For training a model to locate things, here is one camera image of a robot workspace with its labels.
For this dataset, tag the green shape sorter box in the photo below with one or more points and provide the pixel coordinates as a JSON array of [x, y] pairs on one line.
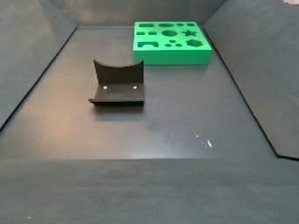
[[170, 43]]

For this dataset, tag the black curved holder bracket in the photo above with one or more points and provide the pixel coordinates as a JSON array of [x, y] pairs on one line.
[[119, 78]]

